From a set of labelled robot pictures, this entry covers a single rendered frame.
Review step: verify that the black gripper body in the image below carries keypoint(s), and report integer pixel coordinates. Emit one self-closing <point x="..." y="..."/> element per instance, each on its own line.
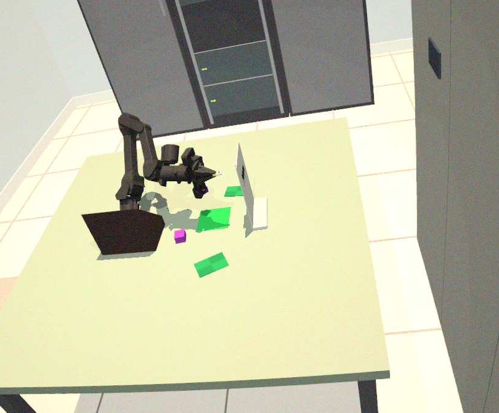
<point x="183" y="172"/>

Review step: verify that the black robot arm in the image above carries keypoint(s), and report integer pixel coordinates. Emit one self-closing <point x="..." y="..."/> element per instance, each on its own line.
<point x="153" y="169"/>

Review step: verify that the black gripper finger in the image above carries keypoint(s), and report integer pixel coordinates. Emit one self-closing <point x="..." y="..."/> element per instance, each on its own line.
<point x="203" y="178"/>
<point x="199" y="170"/>

